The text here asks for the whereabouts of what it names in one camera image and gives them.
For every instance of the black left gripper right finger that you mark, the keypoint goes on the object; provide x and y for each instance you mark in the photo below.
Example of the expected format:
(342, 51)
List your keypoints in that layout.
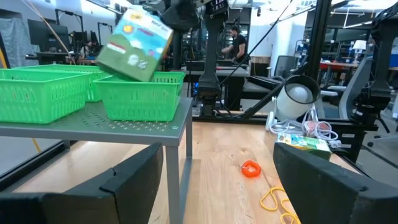
(335, 199)

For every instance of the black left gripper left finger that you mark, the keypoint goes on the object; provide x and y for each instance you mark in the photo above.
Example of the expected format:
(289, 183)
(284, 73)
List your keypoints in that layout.
(93, 205)

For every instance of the large crayon box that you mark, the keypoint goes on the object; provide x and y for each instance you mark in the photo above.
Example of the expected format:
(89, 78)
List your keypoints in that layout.
(136, 46)

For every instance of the green blue crayon box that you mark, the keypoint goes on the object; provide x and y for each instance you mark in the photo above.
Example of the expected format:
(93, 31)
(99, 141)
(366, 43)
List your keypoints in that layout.
(306, 144)

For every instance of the green plastic basket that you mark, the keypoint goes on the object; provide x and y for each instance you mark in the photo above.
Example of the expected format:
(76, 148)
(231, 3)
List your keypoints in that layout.
(140, 99)
(37, 96)
(71, 69)

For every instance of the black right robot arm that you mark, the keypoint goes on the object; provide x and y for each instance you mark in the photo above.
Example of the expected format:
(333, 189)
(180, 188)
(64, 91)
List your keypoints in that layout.
(214, 56)

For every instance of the neighbouring black robot arm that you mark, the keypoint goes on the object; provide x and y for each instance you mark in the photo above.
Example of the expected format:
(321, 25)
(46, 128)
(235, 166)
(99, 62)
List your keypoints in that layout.
(381, 62)

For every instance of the grey office chair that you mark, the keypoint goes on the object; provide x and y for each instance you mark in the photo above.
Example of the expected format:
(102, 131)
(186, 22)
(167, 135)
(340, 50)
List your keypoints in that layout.
(354, 87)

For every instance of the dark office chair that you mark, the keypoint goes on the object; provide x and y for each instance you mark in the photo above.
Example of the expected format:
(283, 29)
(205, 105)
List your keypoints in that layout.
(284, 67)

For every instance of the white desk lamp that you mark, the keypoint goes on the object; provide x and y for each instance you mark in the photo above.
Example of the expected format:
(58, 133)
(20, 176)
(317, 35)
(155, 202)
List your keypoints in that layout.
(359, 45)

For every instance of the yellow rubber band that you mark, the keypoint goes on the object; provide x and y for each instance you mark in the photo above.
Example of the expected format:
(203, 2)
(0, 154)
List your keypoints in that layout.
(262, 202)
(282, 207)

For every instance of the person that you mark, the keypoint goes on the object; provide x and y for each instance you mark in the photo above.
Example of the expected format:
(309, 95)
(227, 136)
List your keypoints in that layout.
(238, 45)

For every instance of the grey metal box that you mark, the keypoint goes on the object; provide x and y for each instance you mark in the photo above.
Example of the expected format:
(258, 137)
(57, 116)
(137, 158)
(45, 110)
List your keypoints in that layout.
(124, 130)

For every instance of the black monitor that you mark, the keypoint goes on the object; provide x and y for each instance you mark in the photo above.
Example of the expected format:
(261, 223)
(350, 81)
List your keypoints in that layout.
(46, 34)

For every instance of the black aluminium rig frame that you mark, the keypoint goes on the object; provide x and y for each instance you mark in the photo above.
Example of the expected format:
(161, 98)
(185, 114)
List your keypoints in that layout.
(320, 31)

